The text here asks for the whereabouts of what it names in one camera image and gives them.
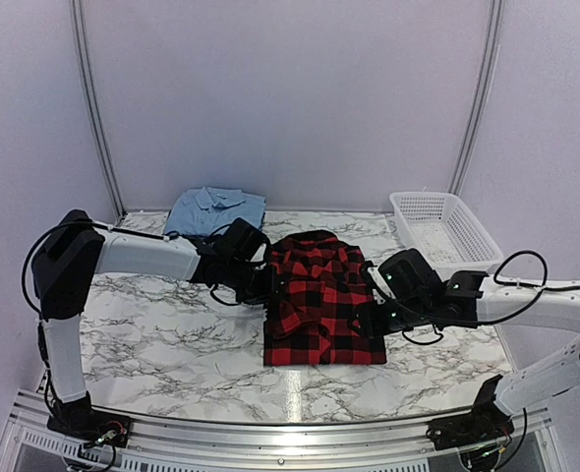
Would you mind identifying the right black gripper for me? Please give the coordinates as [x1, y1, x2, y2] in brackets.
[347, 298, 433, 340]

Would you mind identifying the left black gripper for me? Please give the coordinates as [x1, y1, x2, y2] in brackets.
[224, 258, 287, 305]

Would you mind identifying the white plastic basket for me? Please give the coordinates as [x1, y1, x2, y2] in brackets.
[389, 192, 504, 280]

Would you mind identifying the red black plaid shirt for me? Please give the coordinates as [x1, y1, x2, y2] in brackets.
[262, 230, 386, 367]

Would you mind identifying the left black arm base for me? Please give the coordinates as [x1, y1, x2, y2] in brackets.
[47, 392, 132, 447]

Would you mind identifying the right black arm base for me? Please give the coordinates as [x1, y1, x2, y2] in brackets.
[426, 375, 514, 450]

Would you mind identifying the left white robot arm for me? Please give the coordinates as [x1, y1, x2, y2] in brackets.
[22, 209, 274, 438]

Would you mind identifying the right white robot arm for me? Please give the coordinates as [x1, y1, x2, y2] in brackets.
[348, 249, 580, 441]

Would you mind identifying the light blue folded shirt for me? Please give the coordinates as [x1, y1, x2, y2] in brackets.
[163, 186, 266, 236]

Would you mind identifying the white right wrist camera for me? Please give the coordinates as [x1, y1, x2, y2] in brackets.
[366, 265, 385, 305]

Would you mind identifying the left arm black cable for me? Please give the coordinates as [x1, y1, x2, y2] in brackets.
[20, 220, 271, 414]

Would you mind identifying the aluminium front rail frame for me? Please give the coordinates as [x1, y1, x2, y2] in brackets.
[0, 390, 564, 471]

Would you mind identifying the left aluminium corner post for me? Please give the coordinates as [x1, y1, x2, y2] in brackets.
[69, 0, 127, 222]

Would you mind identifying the aluminium corner post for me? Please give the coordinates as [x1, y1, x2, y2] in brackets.
[69, 0, 127, 222]
[447, 0, 505, 196]

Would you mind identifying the right aluminium corner post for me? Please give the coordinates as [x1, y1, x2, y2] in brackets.
[447, 0, 505, 196]

